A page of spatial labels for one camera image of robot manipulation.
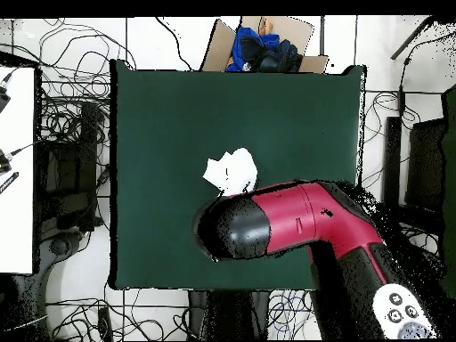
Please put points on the white towel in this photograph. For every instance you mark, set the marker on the white towel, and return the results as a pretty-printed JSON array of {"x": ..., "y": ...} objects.
[{"x": 231, "y": 171}]

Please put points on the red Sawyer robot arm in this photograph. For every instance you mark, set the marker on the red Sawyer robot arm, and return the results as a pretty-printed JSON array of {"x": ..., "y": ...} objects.
[{"x": 306, "y": 221}]

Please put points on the dark green table cloth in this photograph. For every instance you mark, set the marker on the dark green table cloth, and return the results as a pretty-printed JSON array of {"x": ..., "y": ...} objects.
[{"x": 160, "y": 124}]

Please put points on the brown cardboard box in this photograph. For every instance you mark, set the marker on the brown cardboard box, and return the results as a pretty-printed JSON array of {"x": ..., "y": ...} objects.
[{"x": 217, "y": 50}]

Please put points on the dark navy garment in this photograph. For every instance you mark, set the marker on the dark navy garment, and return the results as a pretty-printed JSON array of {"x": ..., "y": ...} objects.
[{"x": 281, "y": 57}]

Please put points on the blue garment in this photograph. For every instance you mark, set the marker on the blue garment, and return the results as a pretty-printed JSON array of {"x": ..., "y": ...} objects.
[{"x": 245, "y": 34}]

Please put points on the black power strip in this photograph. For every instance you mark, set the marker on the black power strip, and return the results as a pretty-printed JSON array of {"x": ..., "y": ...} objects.
[{"x": 105, "y": 324}]

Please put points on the white desk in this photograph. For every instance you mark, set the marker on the white desk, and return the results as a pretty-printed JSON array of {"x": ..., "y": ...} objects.
[{"x": 17, "y": 213}]

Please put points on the black labelled bar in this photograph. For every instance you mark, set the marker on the black labelled bar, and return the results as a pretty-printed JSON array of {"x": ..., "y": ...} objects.
[{"x": 9, "y": 182}]

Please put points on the black device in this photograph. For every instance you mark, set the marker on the black device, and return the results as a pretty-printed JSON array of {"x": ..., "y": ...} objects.
[
  {"x": 3, "y": 98},
  {"x": 3, "y": 164}
]

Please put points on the black rod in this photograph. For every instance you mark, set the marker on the black rod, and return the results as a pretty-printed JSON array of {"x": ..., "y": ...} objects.
[{"x": 413, "y": 37}]

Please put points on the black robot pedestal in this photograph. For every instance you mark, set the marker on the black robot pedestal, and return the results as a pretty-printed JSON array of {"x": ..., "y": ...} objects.
[{"x": 228, "y": 313}]

